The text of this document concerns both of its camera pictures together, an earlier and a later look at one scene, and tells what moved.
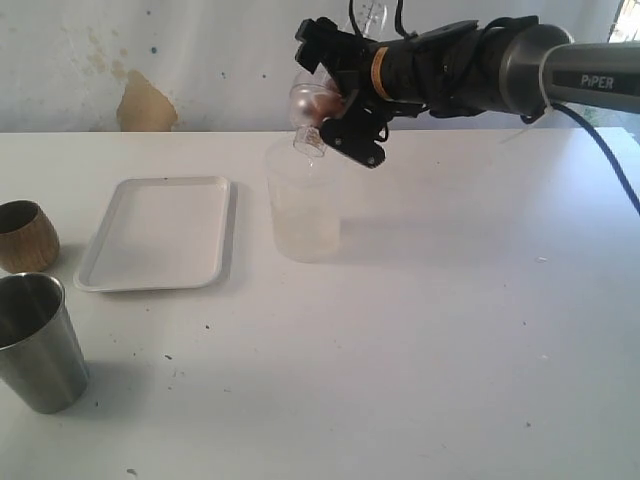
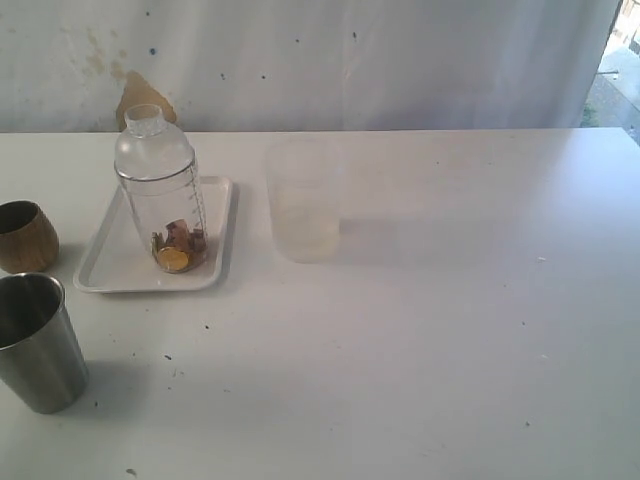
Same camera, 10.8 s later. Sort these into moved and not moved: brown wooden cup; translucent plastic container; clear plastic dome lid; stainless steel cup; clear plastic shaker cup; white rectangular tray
Moved: clear plastic shaker cup; clear plastic dome lid
Not moved: translucent plastic container; stainless steel cup; white rectangular tray; brown wooden cup
